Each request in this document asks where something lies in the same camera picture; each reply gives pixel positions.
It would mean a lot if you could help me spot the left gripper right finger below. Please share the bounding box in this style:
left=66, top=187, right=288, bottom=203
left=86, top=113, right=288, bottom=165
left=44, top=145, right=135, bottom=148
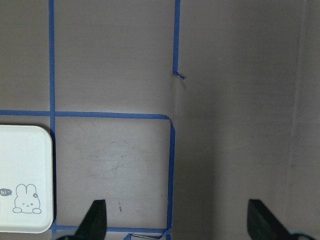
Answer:
left=246, top=199, right=292, bottom=240

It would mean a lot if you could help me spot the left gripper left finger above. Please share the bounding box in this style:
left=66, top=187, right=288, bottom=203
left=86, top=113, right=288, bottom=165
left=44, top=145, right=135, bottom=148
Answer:
left=73, top=199, right=107, bottom=240

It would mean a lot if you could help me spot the cream serving tray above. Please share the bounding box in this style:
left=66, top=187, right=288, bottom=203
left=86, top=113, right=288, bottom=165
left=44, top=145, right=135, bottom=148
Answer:
left=0, top=125, right=54, bottom=234

